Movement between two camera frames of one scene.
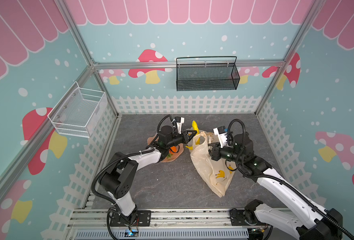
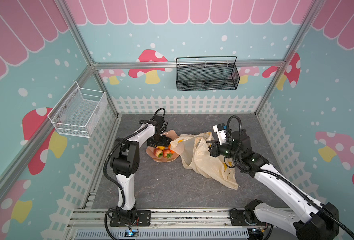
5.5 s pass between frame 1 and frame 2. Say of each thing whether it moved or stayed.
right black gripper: stayed
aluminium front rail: stayed
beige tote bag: moved
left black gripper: moved
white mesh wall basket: stayed
